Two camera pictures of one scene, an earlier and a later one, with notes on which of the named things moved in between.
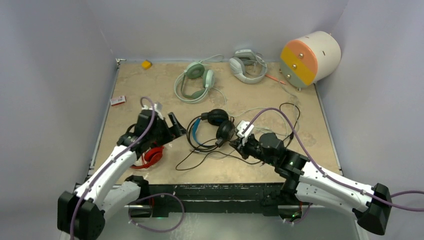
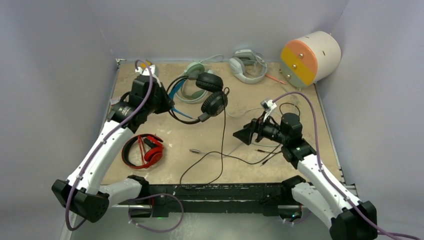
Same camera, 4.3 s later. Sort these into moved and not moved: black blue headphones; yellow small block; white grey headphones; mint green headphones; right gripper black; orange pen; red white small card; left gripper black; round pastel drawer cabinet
Moved: left gripper black; right gripper black; black blue headphones
Not moved: white grey headphones; round pastel drawer cabinet; mint green headphones; orange pen; yellow small block; red white small card
